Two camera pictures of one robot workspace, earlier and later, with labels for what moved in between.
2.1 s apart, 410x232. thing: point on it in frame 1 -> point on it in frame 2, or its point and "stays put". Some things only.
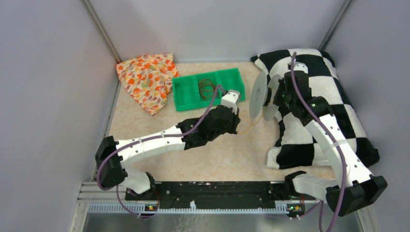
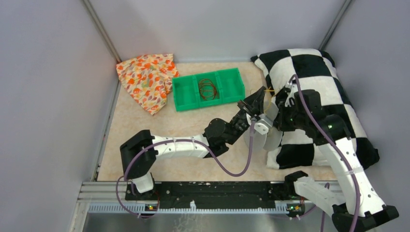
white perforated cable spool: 262,95 -> 270,141
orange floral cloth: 148,79 stays put
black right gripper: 277,100 -> 279,119
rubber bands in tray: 207,88 stays put
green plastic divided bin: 197,91 stays put
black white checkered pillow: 295,146 stays put
